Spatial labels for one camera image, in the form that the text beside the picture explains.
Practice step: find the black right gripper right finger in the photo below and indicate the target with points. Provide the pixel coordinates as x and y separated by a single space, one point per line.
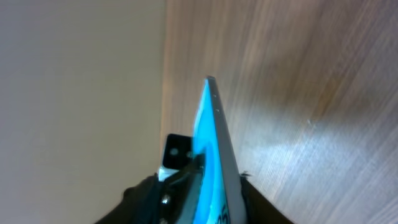
259 210

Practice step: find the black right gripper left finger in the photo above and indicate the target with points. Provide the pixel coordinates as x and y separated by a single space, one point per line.
174 200

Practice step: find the blue screen smartphone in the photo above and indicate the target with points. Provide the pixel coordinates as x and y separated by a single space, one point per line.
220 199

